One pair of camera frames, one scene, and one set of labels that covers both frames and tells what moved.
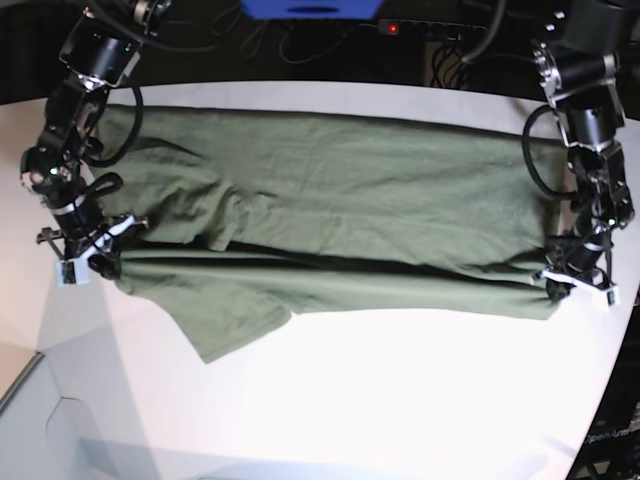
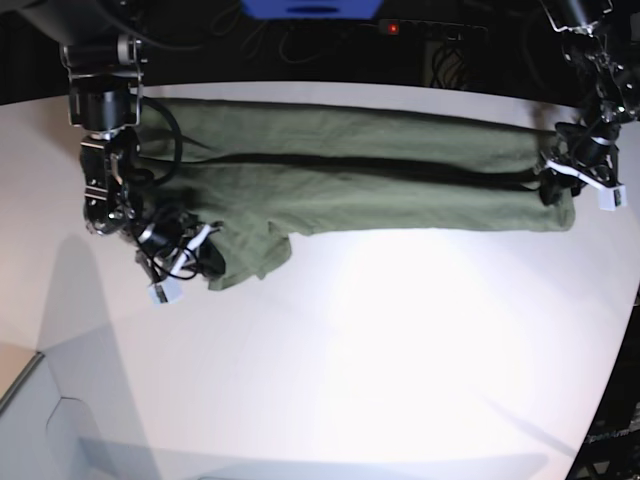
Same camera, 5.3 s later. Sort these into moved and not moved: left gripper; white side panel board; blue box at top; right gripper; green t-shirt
Moved: green t-shirt; left gripper; right gripper
Not moved: white side panel board; blue box at top
